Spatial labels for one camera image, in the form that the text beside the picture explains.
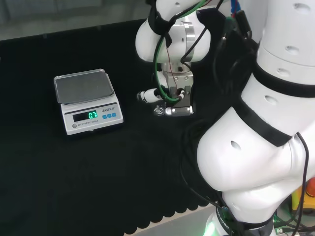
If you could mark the white electronic balance steel pan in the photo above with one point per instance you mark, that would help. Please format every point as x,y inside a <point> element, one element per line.
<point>86,88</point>

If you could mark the yellow stop button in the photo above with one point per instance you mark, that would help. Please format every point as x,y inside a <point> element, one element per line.
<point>310,189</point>

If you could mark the pale board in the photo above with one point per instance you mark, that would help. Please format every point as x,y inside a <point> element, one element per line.
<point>187,223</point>

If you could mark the clear glass beaker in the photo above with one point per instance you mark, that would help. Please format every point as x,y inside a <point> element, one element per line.
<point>158,111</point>

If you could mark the black cloth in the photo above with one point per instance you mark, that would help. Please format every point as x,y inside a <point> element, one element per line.
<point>73,172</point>

